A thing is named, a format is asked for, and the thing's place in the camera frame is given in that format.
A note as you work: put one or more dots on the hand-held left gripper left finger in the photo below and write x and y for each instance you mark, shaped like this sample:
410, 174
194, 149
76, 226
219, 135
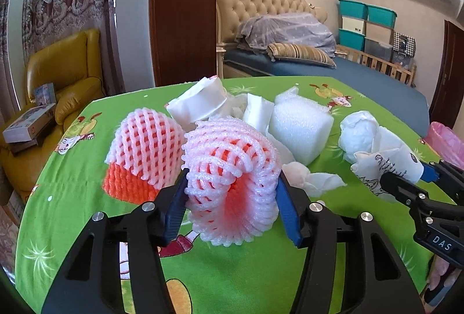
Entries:
176, 207

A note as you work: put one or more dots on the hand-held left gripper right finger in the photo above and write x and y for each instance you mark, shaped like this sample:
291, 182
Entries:
288, 214

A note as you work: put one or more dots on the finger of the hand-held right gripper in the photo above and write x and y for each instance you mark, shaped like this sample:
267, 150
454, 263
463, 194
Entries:
429, 172
398, 187

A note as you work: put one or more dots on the pink trash bin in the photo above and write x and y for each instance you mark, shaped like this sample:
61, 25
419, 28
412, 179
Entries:
444, 142

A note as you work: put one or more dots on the pink foam fruit net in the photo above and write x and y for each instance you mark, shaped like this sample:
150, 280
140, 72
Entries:
232, 161

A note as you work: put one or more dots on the pink and orange foam net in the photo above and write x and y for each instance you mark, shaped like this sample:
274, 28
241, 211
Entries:
145, 140

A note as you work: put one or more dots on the white foam wrap block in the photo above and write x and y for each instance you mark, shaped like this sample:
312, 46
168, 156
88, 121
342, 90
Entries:
301, 125

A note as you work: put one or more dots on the person's right hand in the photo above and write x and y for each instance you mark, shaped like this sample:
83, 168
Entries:
444, 276

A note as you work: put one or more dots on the small crumpled white tissue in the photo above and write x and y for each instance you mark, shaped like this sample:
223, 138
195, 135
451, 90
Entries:
315, 180

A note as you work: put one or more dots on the large crumpled white tissue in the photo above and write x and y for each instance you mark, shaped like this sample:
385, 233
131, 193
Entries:
359, 134

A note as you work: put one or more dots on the green printed tablecloth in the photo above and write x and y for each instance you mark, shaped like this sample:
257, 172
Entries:
90, 183

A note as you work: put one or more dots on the dark wooden door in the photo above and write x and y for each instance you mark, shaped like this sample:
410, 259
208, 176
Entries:
451, 74

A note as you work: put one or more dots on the white foam sheet piece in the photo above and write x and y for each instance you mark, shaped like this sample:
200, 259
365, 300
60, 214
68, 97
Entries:
257, 111

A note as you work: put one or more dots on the white foam sleeve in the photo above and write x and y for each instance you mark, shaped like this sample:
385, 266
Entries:
195, 100

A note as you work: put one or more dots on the bed with blue mattress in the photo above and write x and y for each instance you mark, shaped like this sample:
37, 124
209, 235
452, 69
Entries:
362, 76

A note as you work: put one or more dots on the black and white checked bag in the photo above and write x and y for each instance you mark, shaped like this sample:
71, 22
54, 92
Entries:
404, 44

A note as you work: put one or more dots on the striped pillow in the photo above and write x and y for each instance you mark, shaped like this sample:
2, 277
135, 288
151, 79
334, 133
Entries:
301, 53

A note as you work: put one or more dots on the white cardboard box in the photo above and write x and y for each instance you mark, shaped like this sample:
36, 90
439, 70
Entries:
31, 123

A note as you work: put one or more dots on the small colourful box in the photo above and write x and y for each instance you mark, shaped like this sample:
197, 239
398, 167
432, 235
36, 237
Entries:
45, 93

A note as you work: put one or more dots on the yellow leather armchair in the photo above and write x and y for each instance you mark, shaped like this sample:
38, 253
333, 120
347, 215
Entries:
69, 67

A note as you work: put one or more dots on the stack of plastic storage boxes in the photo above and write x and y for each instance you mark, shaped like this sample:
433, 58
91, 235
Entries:
353, 9

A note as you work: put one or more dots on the blue-grey blanket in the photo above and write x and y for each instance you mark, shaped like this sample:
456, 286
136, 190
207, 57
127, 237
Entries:
286, 29

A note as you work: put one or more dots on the dark wooden door panel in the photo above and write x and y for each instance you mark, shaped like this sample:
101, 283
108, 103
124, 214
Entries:
183, 9

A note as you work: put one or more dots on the wooden crib rail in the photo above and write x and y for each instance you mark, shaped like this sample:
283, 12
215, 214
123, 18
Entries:
377, 62

